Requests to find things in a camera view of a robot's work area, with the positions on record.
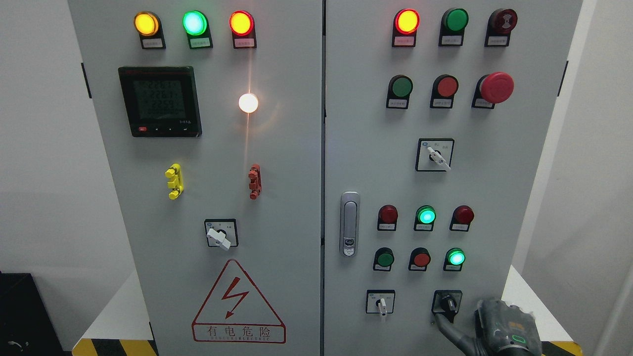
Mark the green lit indicator middle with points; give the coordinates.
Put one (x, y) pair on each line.
(424, 218)

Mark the white-handled selector switch left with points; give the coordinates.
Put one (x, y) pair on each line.
(221, 233)

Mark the dark red indicator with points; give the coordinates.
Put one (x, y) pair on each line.
(462, 218)
(387, 218)

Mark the red lit indicator top right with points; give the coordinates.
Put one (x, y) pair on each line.
(405, 26)

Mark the red indicator light top left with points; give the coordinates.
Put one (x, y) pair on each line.
(243, 33)

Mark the yellow indicator light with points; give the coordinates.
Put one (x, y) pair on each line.
(148, 26)

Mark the green push button upper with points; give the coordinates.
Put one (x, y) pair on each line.
(398, 92)

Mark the white lit indicator light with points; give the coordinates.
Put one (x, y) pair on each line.
(248, 103)

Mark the red push button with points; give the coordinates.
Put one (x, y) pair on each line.
(419, 259)
(444, 88)

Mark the white-handled selector switch lower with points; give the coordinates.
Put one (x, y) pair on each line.
(380, 302)

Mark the yellow test terminal block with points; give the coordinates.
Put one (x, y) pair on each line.
(175, 182)

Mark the grey cabinet door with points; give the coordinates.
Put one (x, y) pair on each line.
(279, 232)
(372, 150)

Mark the green lit push button lower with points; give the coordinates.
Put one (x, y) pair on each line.
(454, 260)

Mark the red push button upper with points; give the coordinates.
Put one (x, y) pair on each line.
(444, 88)

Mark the red test terminal block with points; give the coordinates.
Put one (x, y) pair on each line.
(255, 183)

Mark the white-handled selector switch upper right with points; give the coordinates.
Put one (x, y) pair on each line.
(434, 155)

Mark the green unlit indicator top right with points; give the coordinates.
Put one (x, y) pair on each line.
(452, 27)

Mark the left grey cabinet door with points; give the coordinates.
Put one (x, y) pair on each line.
(279, 232)

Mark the silver cabinet door handle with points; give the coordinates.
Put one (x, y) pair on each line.
(349, 207)

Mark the black box lower left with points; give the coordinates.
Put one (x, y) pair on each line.
(25, 326)

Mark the black digital power meter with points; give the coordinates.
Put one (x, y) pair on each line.
(161, 101)

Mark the right grey cabinet door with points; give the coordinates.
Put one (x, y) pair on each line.
(372, 150)

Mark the green indicator light top left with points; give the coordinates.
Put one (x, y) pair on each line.
(197, 28)

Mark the red emergency stop mushroom button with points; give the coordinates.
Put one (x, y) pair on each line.
(492, 89)

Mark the black knob selector switch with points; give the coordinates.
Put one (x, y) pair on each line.
(447, 302)

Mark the red push button lower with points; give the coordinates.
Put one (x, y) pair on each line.
(419, 259)

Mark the dark red indicator right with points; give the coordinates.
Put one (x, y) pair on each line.
(462, 218)

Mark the dark red indicator left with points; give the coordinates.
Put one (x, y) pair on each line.
(387, 218)

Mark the white-handled selector switch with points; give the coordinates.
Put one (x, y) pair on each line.
(434, 155)
(380, 302)
(221, 233)

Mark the red electrical warning triangle sticker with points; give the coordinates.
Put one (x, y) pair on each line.
(235, 311)

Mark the red buzzer alarm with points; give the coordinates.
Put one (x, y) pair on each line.
(500, 25)

